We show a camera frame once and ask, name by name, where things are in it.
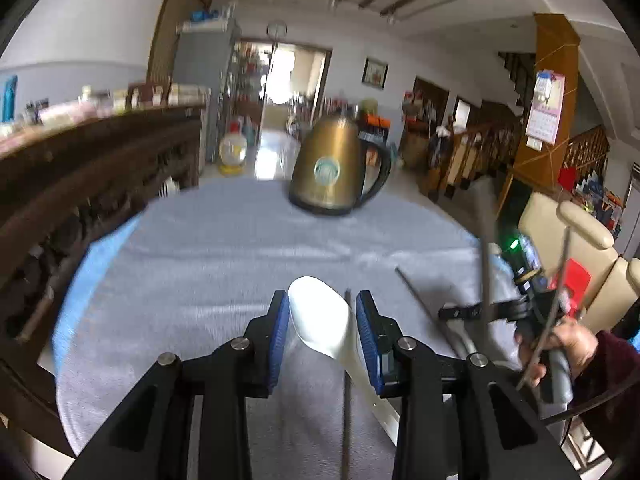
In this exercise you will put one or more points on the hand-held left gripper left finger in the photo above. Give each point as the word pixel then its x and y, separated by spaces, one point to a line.
pixel 280 340

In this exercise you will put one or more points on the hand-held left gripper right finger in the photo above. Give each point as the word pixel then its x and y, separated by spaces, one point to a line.
pixel 367 345

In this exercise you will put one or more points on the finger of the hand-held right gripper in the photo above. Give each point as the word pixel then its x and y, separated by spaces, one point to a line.
pixel 465 312

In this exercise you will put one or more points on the white plastic spoon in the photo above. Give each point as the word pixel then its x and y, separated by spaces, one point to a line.
pixel 320 315

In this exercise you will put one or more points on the person's right forearm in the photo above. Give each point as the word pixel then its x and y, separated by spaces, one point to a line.
pixel 612 375

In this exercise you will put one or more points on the person's right hand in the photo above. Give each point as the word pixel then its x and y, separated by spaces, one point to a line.
pixel 577 345

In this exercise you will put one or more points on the red plastic child chair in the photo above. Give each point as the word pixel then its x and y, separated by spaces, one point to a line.
pixel 577 275

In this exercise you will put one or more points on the beige sofa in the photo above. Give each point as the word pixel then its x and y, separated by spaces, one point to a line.
pixel 590 230

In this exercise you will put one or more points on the round table with grey cloth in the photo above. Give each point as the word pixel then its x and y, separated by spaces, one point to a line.
pixel 200 270

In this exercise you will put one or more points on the wooden stair railing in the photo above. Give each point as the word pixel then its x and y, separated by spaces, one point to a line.
pixel 475 150

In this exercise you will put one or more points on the bronze electric kettle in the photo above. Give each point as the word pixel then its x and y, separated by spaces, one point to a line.
pixel 325 170

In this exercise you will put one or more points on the yellow floor fan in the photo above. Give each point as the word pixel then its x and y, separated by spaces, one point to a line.
pixel 233 150

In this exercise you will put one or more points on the orange wooden pillar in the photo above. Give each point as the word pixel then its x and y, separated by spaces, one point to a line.
pixel 545 50

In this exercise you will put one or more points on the carved wooden sideboard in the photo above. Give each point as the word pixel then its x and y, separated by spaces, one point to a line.
pixel 75 185

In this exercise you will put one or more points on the grey refrigerator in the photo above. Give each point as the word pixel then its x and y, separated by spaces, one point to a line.
pixel 200 70

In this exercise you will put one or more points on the brown wooden door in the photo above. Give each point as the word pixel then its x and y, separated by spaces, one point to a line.
pixel 175 20

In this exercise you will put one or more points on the teal thermos bottle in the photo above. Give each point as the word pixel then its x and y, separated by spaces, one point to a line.
pixel 8 97

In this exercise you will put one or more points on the wall calendar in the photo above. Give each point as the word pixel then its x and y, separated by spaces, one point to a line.
pixel 545 110

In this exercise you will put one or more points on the framed wall picture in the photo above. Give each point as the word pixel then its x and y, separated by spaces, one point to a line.
pixel 375 73

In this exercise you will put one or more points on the round wall clock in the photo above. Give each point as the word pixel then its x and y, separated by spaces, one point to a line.
pixel 275 30

